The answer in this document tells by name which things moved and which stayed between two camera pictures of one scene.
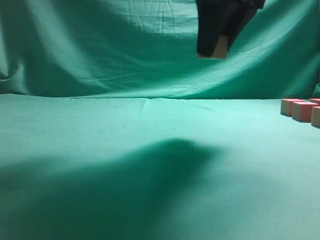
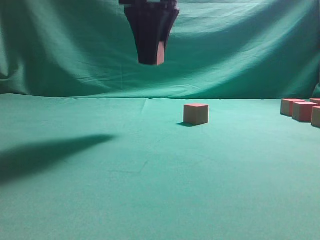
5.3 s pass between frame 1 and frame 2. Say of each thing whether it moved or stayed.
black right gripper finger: moved
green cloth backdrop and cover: stayed
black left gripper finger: moved
